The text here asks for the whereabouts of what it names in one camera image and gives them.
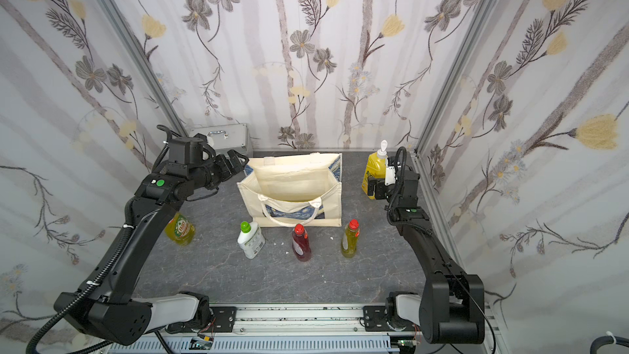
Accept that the red dish soap bottle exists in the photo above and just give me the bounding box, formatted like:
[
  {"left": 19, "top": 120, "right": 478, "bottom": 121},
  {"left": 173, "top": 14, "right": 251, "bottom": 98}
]
[{"left": 292, "top": 224, "right": 312, "bottom": 262}]

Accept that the silver metal case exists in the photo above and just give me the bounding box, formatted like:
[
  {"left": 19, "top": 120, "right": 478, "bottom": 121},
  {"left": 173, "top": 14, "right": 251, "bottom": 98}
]
[{"left": 188, "top": 124, "right": 253, "bottom": 157}]

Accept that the large yellow pump soap bottle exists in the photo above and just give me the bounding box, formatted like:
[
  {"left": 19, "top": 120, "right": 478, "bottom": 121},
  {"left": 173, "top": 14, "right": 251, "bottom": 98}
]
[{"left": 361, "top": 140, "right": 388, "bottom": 199}]

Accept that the yellow-green bottle red cap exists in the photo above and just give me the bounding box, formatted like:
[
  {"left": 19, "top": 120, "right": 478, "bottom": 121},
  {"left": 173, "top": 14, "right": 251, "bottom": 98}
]
[{"left": 342, "top": 219, "right": 360, "bottom": 258}]

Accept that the white bottle green cap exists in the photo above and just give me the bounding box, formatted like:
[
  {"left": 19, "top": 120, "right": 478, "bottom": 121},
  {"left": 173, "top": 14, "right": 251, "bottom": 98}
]
[{"left": 238, "top": 221, "right": 266, "bottom": 260}]

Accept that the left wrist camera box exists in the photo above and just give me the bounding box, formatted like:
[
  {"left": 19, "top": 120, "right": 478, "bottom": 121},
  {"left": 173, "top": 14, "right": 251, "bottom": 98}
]
[{"left": 168, "top": 137, "right": 210, "bottom": 165}]

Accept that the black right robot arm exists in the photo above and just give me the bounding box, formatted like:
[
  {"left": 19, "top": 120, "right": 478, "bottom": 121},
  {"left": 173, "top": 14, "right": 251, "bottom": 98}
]
[{"left": 366, "top": 168, "right": 486, "bottom": 344}]

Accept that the cream canvas shopping bag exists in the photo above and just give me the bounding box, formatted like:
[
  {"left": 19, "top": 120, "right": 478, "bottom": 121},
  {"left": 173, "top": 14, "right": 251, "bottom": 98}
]
[{"left": 238, "top": 152, "right": 342, "bottom": 228}]

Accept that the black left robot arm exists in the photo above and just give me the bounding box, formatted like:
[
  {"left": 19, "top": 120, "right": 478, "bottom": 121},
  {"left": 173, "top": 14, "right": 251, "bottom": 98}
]
[{"left": 26, "top": 150, "right": 248, "bottom": 353}]

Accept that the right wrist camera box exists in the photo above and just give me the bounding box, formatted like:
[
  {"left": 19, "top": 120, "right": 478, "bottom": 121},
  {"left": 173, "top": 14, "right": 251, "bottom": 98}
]
[{"left": 384, "top": 157, "right": 397, "bottom": 186}]

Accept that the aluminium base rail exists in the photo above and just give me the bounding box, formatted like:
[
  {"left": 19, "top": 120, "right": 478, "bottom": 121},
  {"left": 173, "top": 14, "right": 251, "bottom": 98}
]
[{"left": 105, "top": 303, "right": 502, "bottom": 354}]

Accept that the green Fairy bottle at left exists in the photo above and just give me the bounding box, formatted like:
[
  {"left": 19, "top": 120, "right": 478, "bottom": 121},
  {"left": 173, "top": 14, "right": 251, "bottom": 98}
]
[{"left": 165, "top": 212, "right": 196, "bottom": 246}]

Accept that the black corrugated cable bottom right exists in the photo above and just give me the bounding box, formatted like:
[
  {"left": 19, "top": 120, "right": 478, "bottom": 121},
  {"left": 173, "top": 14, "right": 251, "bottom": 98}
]
[{"left": 589, "top": 331, "right": 629, "bottom": 354}]

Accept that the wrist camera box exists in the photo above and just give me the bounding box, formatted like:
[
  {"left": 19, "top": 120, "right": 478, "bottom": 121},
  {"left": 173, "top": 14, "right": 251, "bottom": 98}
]
[
  {"left": 168, "top": 137, "right": 210, "bottom": 165},
  {"left": 384, "top": 157, "right": 397, "bottom": 186}
]

